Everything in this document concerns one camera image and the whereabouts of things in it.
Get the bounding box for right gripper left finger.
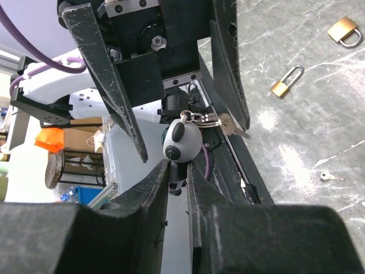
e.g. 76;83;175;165
1;160;169;273

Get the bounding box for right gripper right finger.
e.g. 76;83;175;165
187;163;364;273

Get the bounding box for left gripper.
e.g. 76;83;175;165
62;0;250;163

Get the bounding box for panda keychain with keys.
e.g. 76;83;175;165
163;110;247;196

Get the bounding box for short brass padlock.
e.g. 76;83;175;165
327;17;363;49

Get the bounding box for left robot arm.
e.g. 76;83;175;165
10;1;250;162

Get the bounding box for small loose silver key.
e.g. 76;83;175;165
320;171;344;181

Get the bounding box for long-shackle brass padlock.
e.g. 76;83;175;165
270;65;305;98

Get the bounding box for black base frame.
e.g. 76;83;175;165
196;54;276;206

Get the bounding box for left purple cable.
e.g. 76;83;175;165
0;4;88;98

